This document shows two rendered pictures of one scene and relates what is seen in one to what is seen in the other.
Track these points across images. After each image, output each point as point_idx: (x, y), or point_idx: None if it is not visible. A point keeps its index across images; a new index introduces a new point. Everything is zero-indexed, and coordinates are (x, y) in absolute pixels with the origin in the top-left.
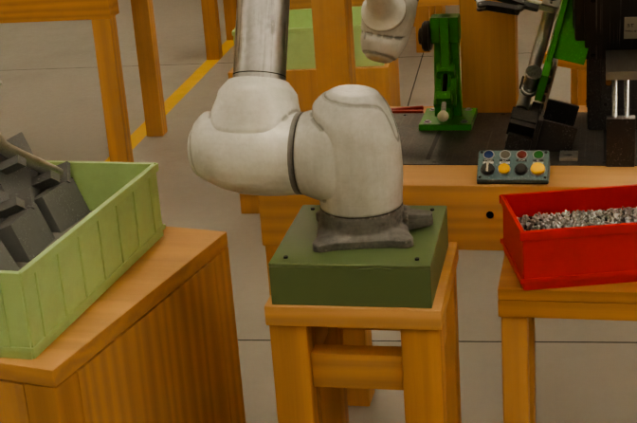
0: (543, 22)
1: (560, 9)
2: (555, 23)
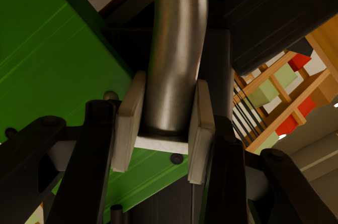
0: None
1: (54, 193)
2: (79, 95)
